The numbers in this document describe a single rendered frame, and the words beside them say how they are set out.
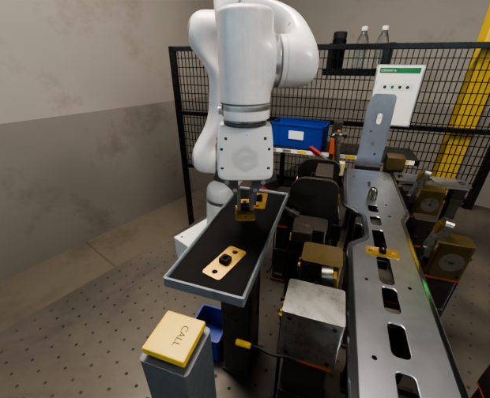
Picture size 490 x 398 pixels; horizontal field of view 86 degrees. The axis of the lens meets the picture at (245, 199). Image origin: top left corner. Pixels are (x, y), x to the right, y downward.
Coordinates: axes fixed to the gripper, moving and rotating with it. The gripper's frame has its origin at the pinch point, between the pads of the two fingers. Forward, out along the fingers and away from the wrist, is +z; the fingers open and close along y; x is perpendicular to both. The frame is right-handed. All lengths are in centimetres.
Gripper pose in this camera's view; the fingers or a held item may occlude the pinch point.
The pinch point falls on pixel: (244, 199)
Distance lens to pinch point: 53.1
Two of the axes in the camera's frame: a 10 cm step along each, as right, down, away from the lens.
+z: 0.0, 8.8, 4.7
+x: -0.2, -4.7, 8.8
